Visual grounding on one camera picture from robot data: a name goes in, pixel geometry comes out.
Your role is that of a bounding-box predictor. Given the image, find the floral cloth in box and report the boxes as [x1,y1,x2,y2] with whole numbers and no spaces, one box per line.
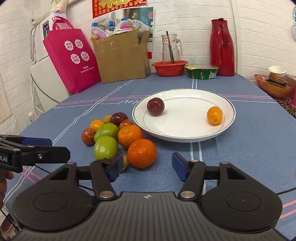
[91,18,152,41]

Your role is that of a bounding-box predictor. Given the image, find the person's left hand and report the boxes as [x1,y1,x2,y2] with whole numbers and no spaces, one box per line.
[0,171,14,209]

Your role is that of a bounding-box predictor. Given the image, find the blue striped tablecloth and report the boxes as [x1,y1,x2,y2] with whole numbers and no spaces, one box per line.
[23,74,295,239]

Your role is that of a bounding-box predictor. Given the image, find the red-orange small plum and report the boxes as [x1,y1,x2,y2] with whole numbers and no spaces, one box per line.
[119,119,133,130]

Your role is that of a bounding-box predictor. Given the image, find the small orange kumquat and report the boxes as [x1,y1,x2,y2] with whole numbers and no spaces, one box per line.
[207,106,223,125]

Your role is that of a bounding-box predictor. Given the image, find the yellow-orange small fruit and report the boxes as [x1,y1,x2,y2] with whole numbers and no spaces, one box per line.
[89,119,105,131]

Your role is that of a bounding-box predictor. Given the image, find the amber glass bowl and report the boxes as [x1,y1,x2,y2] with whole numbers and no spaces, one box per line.
[254,74,295,99]

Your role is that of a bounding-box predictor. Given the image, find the pink tote bag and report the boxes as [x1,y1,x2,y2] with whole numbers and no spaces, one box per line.
[43,16,101,94]

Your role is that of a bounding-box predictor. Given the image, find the white paper cup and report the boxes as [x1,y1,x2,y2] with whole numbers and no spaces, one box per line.
[268,65,287,78]

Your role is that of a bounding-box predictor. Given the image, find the small yellow fruit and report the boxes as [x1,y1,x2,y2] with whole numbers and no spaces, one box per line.
[120,155,128,172]

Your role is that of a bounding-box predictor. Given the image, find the red plastic basket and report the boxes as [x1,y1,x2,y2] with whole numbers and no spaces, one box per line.
[152,61,188,77]

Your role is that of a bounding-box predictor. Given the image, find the dark red plum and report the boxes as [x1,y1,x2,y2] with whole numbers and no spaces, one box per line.
[147,97,165,116]

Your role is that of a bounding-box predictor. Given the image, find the small tan longan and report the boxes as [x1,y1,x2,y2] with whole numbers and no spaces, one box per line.
[102,115,112,123]

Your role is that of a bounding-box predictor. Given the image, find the red wall poster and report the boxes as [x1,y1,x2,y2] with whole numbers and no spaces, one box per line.
[92,0,147,18]

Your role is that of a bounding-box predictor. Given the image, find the white round plate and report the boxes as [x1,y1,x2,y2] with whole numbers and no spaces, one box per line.
[132,89,236,143]

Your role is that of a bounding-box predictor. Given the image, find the brown cardboard box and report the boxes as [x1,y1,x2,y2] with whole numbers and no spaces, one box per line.
[92,31,150,83]

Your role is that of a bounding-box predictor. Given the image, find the red-yellow small plum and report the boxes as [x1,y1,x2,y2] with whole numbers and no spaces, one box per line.
[81,128,96,146]

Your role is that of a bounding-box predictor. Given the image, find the large orange mandarin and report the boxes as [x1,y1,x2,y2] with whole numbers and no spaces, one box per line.
[127,138,157,169]

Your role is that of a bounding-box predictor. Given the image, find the red thermos jug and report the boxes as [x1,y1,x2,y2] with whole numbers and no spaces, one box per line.
[210,18,235,76]

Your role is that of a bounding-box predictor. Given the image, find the green apple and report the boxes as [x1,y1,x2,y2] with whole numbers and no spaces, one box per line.
[94,123,119,142]
[94,136,118,160]

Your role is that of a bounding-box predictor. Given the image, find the black stirrer in pitcher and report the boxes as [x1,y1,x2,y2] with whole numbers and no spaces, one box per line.
[166,31,175,64]

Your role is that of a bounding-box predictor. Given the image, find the green foil bowl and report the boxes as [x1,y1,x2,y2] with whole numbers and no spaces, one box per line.
[185,65,219,80]

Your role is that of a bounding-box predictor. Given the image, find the dark purple plum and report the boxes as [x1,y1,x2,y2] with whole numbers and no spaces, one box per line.
[110,112,128,127]

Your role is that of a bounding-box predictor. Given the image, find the glass pitcher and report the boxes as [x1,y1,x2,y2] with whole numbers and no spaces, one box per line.
[162,34,182,64]

